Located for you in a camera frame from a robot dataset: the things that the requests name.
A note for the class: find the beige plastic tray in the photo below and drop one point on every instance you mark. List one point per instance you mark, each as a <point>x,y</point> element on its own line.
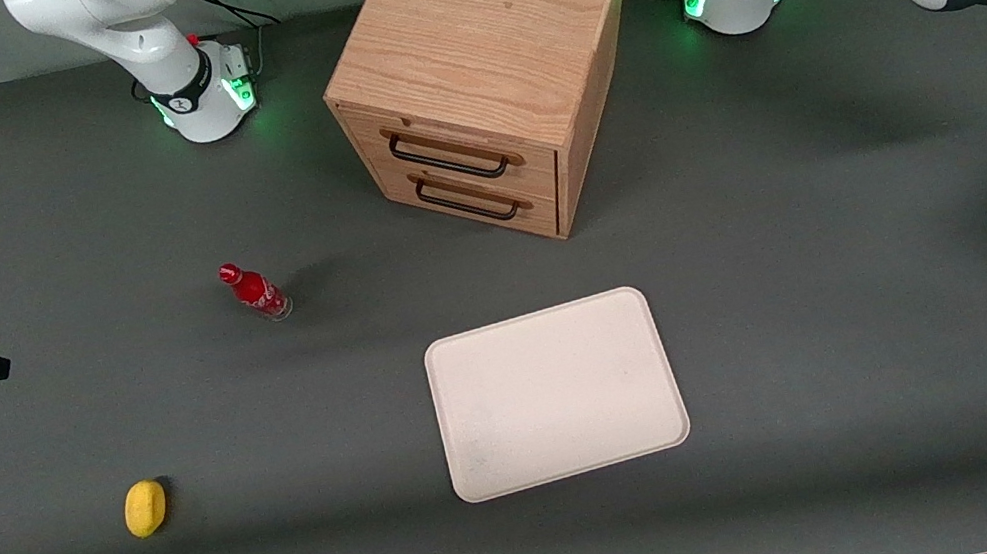
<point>555,393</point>

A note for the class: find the yellow lemon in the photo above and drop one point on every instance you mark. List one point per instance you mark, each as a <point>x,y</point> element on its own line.
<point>145,509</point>

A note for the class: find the red cola bottle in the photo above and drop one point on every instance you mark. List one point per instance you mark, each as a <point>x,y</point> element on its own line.
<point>255,292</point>

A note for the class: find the wooden drawer front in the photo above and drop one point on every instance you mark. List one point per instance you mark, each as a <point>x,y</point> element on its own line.
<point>536,170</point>
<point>534,217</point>

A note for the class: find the wooden two-drawer cabinet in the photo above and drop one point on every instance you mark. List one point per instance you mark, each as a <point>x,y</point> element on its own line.
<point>478,16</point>

